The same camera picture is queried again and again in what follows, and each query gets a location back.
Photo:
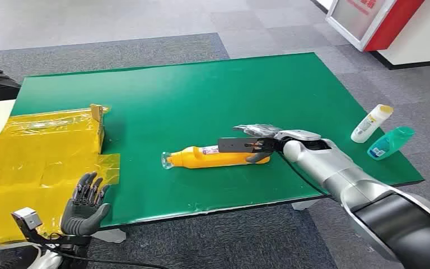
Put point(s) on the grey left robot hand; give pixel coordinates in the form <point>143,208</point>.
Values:
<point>83,215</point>

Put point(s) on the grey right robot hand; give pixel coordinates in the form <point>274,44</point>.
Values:
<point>261,130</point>

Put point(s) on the orange bottle with clear cap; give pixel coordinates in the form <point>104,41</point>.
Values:
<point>207,159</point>

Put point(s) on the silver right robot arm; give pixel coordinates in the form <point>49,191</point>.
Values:
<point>367,185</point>

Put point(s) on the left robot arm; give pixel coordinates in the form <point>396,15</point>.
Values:
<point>70,256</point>

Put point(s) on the white bottle with yellow cap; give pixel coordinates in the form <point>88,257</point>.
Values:
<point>369,124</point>

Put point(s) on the teal transparent bottle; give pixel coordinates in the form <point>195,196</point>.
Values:
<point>389,143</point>

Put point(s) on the white table leg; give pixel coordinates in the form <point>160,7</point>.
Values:
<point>306,204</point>
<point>113,235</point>

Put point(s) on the green table cover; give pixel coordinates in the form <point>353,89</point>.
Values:
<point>200,96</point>

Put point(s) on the yellow tape-wrapped cardboard box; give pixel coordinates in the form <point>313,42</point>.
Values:
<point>33,163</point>

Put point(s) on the red and white display stand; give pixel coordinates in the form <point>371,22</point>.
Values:
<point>378,22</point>

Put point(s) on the white counter with black base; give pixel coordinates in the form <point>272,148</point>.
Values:
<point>422,33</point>

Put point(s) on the black right wrist camera bracket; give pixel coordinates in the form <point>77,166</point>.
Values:
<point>235,144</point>

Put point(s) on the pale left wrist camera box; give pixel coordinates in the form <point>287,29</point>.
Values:
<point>27,218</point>

